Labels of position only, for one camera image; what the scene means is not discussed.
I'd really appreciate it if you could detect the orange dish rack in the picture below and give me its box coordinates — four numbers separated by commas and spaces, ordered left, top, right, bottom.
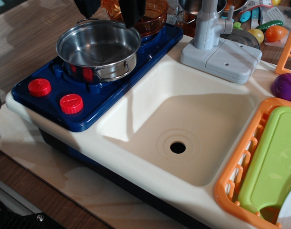
214, 98, 291, 229

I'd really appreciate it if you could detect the grey toy faucet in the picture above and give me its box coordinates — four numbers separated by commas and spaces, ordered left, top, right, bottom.
181, 0, 262, 84

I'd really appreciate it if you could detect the left red stove knob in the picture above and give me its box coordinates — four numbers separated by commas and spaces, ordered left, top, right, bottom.
28, 78, 52, 97

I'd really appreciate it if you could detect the steel pot behind faucet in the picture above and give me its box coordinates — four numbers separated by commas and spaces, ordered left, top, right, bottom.
175, 0, 227, 24

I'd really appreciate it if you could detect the white toy spatula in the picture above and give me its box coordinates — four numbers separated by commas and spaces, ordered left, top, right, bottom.
266, 7, 285, 22

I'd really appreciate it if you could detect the green toy cucumber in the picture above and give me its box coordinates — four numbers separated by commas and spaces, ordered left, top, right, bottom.
256, 20, 283, 32

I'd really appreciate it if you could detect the yellow toy potato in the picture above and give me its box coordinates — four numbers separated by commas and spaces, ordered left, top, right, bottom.
247, 28, 264, 44

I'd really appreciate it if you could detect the cream toy sink unit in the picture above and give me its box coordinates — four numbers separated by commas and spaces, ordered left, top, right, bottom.
6, 37, 276, 229

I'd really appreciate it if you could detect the stainless steel pan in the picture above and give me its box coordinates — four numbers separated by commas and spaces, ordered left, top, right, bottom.
56, 19, 141, 84

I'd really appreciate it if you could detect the orange wire rack piece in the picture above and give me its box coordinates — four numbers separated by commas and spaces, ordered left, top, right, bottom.
275, 31, 291, 75

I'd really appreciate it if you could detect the right red stove knob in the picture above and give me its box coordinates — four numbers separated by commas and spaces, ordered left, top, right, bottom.
59, 94, 84, 115

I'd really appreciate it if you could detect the orange toy tomato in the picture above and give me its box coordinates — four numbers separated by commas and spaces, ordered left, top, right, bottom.
265, 25, 288, 42

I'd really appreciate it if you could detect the green cutting board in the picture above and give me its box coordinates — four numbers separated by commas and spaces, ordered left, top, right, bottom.
238, 106, 291, 213

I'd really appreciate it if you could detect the orange transparent pot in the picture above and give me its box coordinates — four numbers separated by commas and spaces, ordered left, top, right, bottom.
101, 0, 169, 37

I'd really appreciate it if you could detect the steel pot lid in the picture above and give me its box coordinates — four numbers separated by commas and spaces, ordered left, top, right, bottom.
220, 29, 261, 50

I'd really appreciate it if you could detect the red stove knob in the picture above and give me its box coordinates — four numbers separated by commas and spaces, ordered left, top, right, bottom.
28, 78, 52, 97
59, 94, 84, 115

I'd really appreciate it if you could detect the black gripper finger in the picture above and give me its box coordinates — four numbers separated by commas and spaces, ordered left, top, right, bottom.
119, 0, 146, 29
74, 0, 101, 19

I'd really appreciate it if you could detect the black bracket with screw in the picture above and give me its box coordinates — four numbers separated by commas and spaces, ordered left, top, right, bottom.
0, 201, 64, 229

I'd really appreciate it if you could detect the blue toy stove top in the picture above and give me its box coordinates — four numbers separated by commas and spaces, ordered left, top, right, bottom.
11, 23, 183, 132

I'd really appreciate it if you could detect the teal toy utensil handle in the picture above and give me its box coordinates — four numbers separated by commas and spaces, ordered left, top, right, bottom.
240, 10, 251, 23

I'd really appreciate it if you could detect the white plate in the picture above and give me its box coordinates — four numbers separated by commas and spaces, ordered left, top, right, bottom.
277, 191, 291, 229

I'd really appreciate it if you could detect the purple toy vegetable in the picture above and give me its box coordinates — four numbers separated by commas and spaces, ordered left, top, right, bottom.
271, 73, 291, 101

